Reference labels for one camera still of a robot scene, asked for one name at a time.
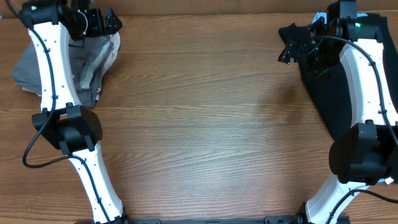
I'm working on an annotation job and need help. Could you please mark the grey shorts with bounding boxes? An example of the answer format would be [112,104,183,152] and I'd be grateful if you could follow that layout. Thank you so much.
[11,34,115,108]

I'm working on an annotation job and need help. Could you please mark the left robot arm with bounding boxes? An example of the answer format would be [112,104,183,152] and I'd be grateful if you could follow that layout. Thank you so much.
[16,1,130,223]

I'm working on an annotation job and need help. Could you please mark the folded beige shorts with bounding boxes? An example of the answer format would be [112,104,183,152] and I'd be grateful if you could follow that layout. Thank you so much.
[21,30,121,101]

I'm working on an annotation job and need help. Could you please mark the black garment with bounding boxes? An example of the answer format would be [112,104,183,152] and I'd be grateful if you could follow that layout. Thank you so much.
[277,12,398,183]

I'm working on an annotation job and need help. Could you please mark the light blue garment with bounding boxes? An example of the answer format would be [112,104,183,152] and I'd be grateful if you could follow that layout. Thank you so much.
[312,12,368,24]

